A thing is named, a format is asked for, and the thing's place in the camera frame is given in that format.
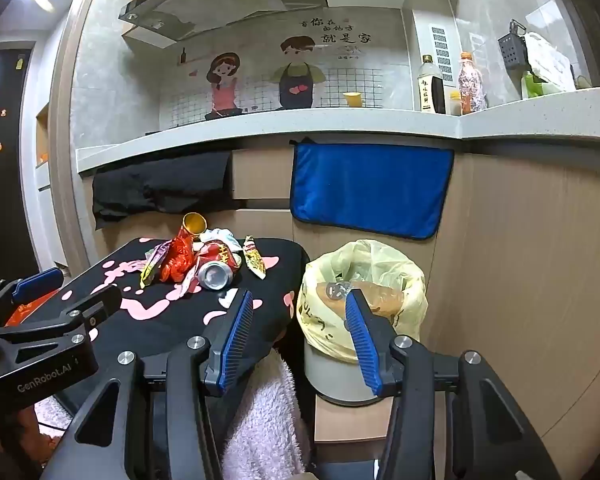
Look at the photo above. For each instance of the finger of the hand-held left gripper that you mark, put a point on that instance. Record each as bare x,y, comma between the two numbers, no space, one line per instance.
100,302
35,282

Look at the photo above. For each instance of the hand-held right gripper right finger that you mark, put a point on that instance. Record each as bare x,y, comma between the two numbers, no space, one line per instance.
360,340

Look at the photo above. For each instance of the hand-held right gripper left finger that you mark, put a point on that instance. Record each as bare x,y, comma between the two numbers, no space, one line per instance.
240,330

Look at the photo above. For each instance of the grey bin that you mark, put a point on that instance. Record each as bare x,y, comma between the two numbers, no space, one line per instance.
330,380

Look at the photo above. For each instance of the purple snack wrapper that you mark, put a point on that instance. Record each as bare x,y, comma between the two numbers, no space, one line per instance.
152,262

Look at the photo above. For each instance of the yellow snack wrapper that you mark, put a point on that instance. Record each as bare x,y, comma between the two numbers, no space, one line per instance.
254,257

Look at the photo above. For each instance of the crushed red drink can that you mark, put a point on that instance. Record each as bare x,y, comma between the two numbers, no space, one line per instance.
220,257

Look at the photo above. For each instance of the red plastic wrapper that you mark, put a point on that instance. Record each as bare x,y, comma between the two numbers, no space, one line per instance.
177,262

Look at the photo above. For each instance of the white tissue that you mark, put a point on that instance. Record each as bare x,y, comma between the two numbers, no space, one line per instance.
225,236

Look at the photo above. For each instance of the red paper cup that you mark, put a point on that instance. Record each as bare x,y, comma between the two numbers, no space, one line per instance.
187,237

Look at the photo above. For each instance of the orange red object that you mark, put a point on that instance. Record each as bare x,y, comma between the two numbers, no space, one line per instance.
27,312

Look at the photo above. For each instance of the brown paper wrapper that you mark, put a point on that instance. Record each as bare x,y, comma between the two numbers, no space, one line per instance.
380,297

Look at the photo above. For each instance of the black cloth with pink print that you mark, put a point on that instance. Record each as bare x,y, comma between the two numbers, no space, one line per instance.
287,272

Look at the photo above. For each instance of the pink fluffy towel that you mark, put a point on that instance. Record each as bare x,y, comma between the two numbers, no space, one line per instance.
265,425

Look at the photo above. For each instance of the black refrigerator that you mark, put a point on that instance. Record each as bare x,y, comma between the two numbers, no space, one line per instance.
5,185

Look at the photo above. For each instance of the black hanging cloth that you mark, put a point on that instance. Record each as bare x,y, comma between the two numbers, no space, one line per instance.
155,185

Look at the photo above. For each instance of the blue towel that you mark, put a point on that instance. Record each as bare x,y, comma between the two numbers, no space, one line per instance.
370,190

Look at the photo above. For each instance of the grey kitchen countertop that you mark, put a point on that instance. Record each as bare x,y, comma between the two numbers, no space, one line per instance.
330,122

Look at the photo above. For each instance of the yellow cup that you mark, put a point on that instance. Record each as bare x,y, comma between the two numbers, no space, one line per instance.
352,99

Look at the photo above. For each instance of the small yellow jar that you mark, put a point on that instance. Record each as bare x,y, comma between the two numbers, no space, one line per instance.
453,102

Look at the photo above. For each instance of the dark sauce bottle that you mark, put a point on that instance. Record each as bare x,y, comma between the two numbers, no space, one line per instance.
431,90

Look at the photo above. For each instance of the patterned bottle with orange cap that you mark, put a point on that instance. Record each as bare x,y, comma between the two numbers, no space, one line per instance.
472,85

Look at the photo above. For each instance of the white vented panel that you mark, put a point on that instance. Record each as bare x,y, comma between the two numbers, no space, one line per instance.
440,50

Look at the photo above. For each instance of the green plastic item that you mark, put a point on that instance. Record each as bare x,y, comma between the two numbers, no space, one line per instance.
531,86

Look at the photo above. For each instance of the steel range hood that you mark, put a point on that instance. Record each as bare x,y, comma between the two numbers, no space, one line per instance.
205,5

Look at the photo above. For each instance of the black utensil holder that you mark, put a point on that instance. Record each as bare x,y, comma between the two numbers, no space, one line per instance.
511,50

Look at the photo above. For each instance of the white plastic board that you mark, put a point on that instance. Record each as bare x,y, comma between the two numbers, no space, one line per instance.
550,67

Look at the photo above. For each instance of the cartoon wall sticker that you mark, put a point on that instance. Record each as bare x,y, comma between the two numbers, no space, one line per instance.
255,65

